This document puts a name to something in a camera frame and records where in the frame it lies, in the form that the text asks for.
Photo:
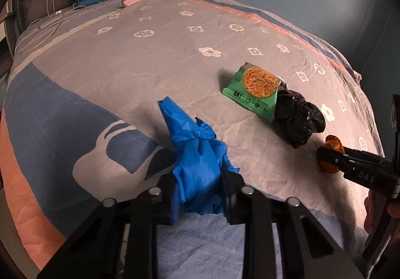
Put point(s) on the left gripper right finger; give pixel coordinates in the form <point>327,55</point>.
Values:
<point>233,201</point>

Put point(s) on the green noodle packet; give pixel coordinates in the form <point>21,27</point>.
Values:
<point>255,89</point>

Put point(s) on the grey patterned bed cover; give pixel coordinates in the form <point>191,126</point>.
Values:
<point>81,122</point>

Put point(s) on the blue plastic bag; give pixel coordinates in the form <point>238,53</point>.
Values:
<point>199,158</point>

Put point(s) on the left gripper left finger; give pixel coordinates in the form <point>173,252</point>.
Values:
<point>170,199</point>

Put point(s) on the black plastic bag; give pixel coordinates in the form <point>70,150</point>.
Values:
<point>297,119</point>

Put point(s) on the person's right hand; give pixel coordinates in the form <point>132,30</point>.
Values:
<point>393,210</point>

